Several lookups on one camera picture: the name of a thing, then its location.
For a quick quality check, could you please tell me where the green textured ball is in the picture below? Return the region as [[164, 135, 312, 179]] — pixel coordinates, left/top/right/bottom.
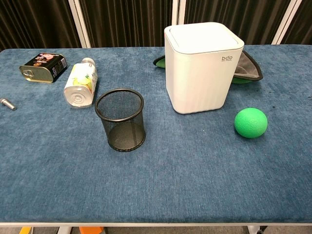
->
[[234, 107, 269, 139]]

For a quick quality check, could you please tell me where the white plastic bin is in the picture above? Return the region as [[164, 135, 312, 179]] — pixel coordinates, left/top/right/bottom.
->
[[163, 21, 245, 115]]

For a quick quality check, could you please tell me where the orange plastic block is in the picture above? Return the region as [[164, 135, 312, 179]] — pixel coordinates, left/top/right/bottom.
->
[[79, 226, 104, 234]]

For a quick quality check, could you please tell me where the black mesh pen holder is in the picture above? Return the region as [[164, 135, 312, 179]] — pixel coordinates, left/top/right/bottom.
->
[[94, 88, 147, 152]]

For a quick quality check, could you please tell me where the blue fabric table cover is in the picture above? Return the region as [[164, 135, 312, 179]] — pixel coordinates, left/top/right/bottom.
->
[[0, 44, 312, 224]]

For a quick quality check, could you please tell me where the clear plastic drink bottle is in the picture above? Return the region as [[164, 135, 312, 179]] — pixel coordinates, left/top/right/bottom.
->
[[63, 57, 98, 109]]

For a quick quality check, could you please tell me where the black pleated curtain panel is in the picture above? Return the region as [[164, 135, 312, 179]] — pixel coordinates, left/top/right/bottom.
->
[[79, 0, 174, 48], [184, 0, 292, 46], [282, 0, 312, 45], [0, 0, 82, 52]]

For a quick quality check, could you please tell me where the grey and green cloth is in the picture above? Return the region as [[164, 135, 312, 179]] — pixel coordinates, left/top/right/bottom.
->
[[153, 50, 264, 85]]

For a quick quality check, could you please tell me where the black rectangular food tin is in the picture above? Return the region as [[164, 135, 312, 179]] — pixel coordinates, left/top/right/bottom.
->
[[19, 53, 69, 85]]

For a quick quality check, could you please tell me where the silver metal bolt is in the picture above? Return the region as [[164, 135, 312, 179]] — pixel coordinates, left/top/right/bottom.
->
[[0, 97, 18, 111]]

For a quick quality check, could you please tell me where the white partition frame post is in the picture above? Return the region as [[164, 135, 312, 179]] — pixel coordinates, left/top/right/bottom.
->
[[168, 0, 187, 27], [271, 0, 304, 45], [67, 0, 92, 48]]

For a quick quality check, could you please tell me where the white table frame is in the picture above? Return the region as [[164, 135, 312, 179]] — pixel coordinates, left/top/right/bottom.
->
[[0, 221, 312, 234]]

